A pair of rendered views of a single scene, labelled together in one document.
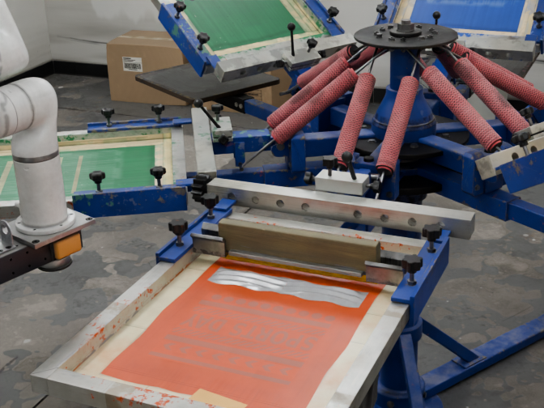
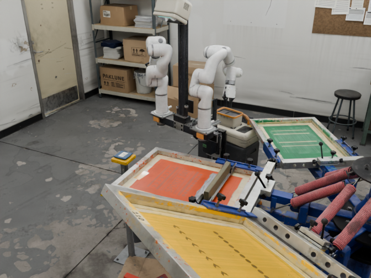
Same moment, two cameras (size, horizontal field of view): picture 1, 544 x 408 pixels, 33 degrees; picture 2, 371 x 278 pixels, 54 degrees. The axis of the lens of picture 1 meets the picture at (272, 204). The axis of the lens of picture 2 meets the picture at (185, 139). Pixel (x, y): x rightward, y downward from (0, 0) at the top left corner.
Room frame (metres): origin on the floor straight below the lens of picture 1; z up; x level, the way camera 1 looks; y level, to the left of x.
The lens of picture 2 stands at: (1.70, -1.95, 2.22)
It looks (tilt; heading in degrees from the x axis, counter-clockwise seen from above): 26 degrees down; 91
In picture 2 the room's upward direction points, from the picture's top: straight up
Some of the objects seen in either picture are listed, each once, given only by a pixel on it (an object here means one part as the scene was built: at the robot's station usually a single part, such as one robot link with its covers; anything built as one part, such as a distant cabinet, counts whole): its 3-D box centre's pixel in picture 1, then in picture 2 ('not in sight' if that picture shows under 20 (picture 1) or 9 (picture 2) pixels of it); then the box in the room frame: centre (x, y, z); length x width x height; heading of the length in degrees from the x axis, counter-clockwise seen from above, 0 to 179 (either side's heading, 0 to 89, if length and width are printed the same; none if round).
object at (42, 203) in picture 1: (36, 187); (205, 117); (1.81, 0.49, 1.21); 0.16 x 0.13 x 0.15; 48
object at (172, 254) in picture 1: (196, 240); (237, 167); (2.02, 0.19, 0.98); 0.30 x 0.05 x 0.07; 155
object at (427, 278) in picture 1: (421, 277); not in sight; (1.79, -0.32, 0.98); 0.30 x 0.05 x 0.07; 155
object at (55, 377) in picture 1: (261, 309); (187, 180); (1.69, 0.03, 0.97); 0.79 x 0.58 x 0.04; 155
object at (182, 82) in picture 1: (273, 112); not in sight; (3.19, -0.02, 0.91); 1.34 x 0.40 x 0.08; 35
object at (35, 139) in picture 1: (27, 119); (203, 96); (1.80, 0.49, 1.37); 0.13 x 0.10 x 0.16; 147
